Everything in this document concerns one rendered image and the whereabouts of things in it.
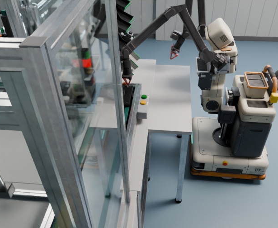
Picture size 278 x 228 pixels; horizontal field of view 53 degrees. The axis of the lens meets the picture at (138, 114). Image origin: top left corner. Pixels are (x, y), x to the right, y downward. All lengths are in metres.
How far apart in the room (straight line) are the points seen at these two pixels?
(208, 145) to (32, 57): 2.37
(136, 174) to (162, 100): 0.75
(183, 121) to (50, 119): 1.60
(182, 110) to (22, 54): 1.77
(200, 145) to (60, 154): 2.22
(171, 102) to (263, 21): 3.46
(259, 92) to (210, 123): 0.71
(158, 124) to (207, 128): 0.97
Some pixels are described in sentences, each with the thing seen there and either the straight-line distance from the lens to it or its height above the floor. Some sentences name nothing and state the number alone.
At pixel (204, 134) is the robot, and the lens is 2.78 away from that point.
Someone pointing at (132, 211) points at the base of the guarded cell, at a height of 0.86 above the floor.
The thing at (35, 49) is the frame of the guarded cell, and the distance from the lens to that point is 0.40.
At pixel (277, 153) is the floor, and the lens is 3.21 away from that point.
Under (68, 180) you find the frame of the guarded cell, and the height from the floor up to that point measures 1.71.
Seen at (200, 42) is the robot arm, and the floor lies 1.33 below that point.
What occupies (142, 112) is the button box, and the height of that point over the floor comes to 0.96.
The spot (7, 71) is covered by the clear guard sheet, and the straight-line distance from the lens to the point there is 0.45.
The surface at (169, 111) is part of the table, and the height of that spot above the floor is 0.86.
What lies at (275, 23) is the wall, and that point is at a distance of 5.44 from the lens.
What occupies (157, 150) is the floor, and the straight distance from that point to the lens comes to 2.97.
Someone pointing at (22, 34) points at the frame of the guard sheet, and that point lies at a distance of 1.10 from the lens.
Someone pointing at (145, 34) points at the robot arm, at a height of 1.41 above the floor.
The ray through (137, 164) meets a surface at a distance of 1.70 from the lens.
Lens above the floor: 2.15
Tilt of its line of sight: 39 degrees down
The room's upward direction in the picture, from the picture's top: 2 degrees counter-clockwise
